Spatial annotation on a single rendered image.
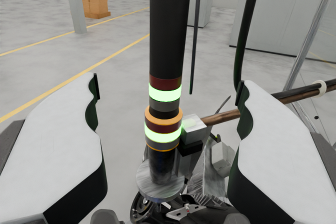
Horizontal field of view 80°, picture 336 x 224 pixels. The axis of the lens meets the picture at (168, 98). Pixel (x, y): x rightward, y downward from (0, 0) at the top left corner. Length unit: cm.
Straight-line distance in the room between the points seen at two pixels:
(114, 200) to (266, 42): 496
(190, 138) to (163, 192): 8
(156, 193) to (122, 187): 177
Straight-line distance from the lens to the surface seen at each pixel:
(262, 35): 573
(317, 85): 43
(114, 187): 208
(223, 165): 78
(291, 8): 568
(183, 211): 53
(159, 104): 21
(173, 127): 22
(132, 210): 59
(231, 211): 48
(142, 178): 31
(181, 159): 28
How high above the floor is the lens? 171
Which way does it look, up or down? 33 degrees down
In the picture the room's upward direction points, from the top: 4 degrees clockwise
